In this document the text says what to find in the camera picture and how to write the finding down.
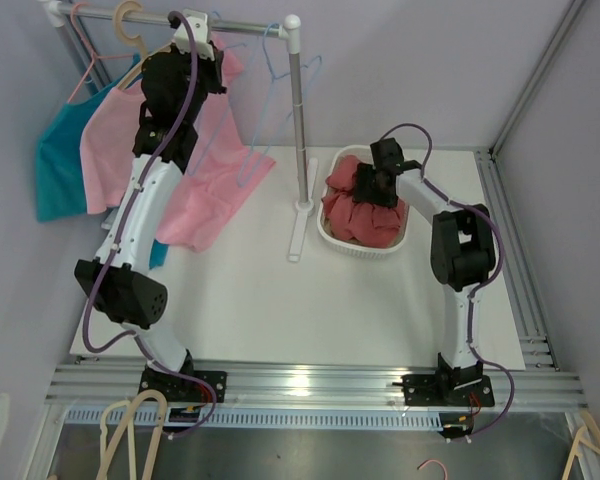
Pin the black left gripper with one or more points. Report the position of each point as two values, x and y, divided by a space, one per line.
214 69

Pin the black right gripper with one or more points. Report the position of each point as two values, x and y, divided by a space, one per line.
364 174

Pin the coral red t shirt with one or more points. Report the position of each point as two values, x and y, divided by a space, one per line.
338 205

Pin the beige wooden hanger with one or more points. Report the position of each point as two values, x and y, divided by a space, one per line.
134 41

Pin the light pink t shirt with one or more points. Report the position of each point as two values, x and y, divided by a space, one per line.
202 205

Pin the beige t shirt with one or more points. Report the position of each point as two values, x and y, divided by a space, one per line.
365 234

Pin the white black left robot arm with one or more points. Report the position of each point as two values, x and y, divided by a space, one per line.
116 281

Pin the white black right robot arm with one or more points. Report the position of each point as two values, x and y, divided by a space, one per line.
462 257

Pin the teal t shirt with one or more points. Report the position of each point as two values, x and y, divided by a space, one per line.
83 159

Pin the beige hanger bottom right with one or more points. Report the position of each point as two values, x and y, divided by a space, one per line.
583 459

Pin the white perforated plastic basket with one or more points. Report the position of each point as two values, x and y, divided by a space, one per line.
353 249

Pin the metal clothes rack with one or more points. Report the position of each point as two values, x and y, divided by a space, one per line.
288 31

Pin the beige hangers bottom left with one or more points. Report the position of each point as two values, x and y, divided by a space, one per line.
127 426

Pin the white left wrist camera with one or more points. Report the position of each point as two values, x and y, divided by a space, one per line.
194 27

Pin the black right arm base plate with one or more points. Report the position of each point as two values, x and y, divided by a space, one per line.
424 390

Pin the aluminium frame post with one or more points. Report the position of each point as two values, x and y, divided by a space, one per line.
555 44

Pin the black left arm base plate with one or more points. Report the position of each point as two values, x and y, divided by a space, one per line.
176 389

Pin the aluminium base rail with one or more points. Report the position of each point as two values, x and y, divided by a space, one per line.
94 380

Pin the white slotted cable duct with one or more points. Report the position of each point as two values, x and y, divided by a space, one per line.
177 418

